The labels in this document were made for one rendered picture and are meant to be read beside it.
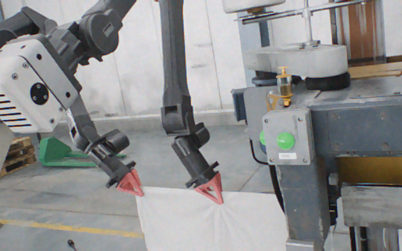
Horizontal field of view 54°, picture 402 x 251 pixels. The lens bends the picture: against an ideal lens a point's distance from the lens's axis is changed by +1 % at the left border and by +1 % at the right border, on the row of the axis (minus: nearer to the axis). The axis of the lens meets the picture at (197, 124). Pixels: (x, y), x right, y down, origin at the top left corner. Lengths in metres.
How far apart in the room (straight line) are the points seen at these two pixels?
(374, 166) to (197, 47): 5.68
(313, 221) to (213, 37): 5.75
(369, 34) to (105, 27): 0.72
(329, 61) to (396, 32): 5.06
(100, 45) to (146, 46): 6.30
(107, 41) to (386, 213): 0.68
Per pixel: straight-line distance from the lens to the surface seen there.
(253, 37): 5.71
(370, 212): 0.95
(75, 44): 0.75
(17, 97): 0.65
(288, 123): 0.68
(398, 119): 0.71
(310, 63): 0.83
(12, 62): 0.65
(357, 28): 1.19
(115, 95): 7.65
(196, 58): 6.60
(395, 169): 1.05
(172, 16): 1.05
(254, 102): 1.16
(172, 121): 1.00
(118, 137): 1.25
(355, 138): 0.73
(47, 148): 6.25
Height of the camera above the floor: 1.48
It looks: 12 degrees down
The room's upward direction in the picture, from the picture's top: 10 degrees counter-clockwise
